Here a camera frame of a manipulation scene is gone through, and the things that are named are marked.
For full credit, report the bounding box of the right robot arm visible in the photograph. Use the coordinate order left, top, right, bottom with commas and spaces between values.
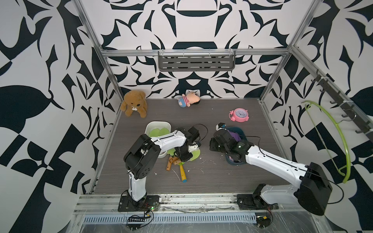
210, 129, 332, 216

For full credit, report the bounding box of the black connector box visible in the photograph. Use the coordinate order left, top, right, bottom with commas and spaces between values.
256, 216, 272, 229

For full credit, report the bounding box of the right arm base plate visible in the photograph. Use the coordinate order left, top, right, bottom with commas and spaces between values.
237, 194, 279, 210

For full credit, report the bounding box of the small plush doll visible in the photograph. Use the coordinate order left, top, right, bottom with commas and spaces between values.
178, 92, 201, 108

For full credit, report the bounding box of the purple scoop pink handle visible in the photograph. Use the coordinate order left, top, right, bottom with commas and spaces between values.
228, 131, 241, 142

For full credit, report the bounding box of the teal storage box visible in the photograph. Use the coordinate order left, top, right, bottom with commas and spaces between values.
225, 127, 247, 166

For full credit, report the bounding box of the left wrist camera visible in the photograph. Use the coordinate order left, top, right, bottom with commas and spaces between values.
187, 126, 200, 153

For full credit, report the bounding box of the green hoop hanger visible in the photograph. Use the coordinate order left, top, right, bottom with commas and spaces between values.
302, 100, 352, 183

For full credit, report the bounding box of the white storage tray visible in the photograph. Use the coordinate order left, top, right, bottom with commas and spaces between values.
144, 120, 172, 159

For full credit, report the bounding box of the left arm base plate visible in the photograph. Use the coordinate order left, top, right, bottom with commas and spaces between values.
118, 195, 160, 212

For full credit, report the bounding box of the pink alarm clock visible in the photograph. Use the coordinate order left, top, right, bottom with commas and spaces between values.
228, 108, 249, 123

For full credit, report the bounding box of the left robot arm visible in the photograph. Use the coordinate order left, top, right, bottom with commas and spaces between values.
123, 127, 204, 203

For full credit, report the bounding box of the brown teddy bear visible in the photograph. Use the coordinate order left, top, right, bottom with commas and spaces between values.
120, 90, 148, 118

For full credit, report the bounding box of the black hook rail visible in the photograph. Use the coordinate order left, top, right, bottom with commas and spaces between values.
312, 69, 373, 142

